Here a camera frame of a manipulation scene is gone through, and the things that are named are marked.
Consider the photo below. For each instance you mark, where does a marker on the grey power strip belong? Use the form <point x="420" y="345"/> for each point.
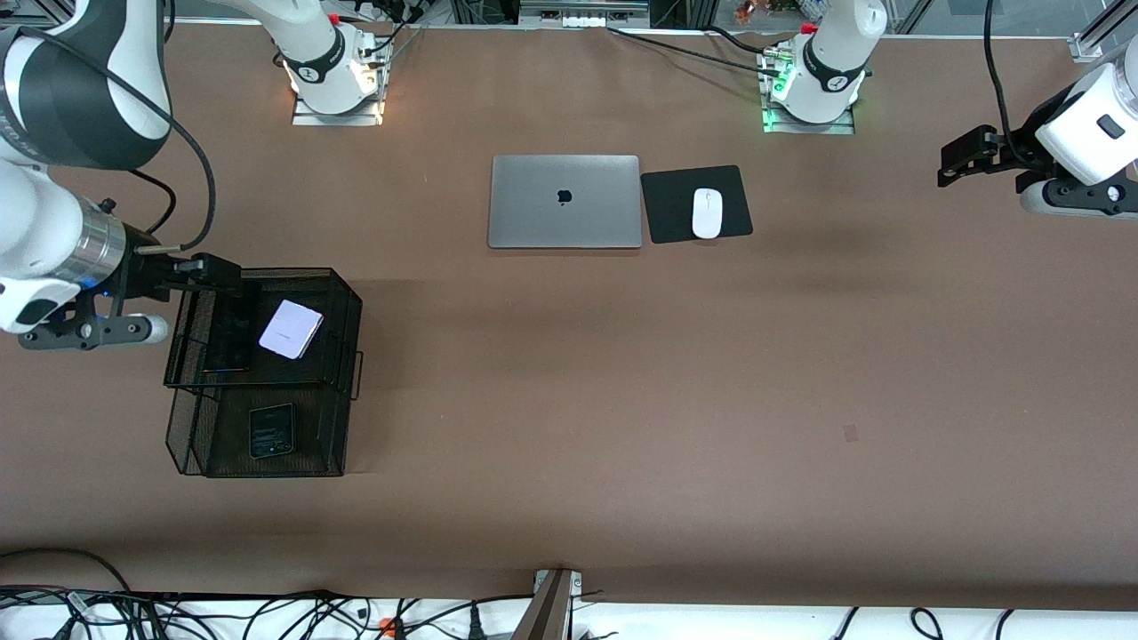
<point x="582" y="18"/>

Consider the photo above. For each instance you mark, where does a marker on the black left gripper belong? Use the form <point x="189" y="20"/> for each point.
<point x="1011" y="151"/>

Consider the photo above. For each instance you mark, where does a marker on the silver closed laptop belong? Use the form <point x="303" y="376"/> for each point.
<point x="533" y="213"/>

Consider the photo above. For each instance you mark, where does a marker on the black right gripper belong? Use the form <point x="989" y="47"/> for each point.
<point x="147" y="273"/>

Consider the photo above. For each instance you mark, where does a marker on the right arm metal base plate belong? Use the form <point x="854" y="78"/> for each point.
<point x="307" y="119"/>

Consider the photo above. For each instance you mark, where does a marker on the black mouse pad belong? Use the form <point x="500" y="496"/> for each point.
<point x="667" y="213"/>

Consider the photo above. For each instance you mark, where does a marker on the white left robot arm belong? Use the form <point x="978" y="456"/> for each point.
<point x="1085" y="124"/>

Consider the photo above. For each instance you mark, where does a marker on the lilac flip phone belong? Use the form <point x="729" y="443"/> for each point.
<point x="291" y="329"/>

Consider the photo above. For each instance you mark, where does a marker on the metal camera post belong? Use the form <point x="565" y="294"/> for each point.
<point x="547" y="613"/>

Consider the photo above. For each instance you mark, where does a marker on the aluminium frame corner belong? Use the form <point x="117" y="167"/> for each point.
<point x="1086" y="46"/>

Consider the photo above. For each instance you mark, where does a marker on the black flip phone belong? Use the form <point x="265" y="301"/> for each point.
<point x="271" y="431"/>

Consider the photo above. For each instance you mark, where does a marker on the white computer mouse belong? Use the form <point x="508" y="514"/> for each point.
<point x="707" y="213"/>

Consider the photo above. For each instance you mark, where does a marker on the long black smartphone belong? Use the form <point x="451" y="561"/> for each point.
<point x="227" y="338"/>

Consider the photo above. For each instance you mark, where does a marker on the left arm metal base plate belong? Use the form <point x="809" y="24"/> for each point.
<point x="845" y="130"/>

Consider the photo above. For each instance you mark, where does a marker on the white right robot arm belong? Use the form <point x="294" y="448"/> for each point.
<point x="36" y="222"/>

